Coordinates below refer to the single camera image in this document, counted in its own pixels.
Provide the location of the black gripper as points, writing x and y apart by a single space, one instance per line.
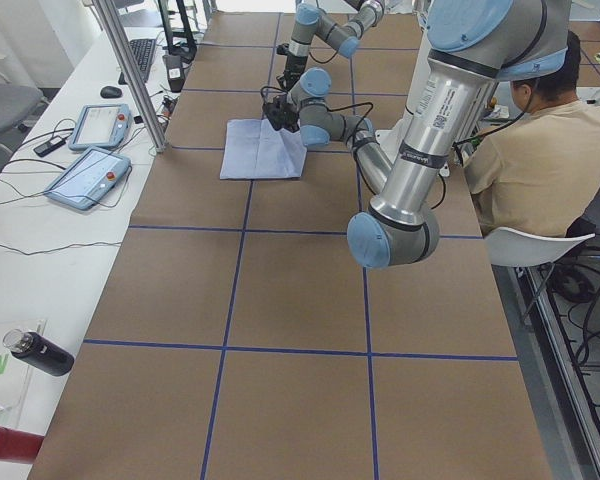
284 116
294 63

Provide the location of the light blue striped shirt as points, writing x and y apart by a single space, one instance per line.
254 150

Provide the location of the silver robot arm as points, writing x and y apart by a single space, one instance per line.
472 44
311 21

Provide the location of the black keyboard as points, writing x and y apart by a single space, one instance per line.
143 50

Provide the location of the black computer mouse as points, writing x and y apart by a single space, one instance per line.
110 92

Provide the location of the upper teach pendant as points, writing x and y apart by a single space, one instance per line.
103 126

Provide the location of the teach pendant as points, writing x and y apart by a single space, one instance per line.
88 179
103 126

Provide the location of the lower teach pendant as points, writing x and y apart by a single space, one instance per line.
88 179

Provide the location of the white chair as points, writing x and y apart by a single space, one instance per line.
509 247

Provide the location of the person in beige shirt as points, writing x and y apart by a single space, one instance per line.
540 174

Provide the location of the black water bottle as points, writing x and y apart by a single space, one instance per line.
37 351

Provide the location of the red bottle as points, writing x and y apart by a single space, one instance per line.
18 446

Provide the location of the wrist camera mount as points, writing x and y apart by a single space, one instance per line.
282 49

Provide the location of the aluminium frame post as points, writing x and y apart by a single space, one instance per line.
116 33

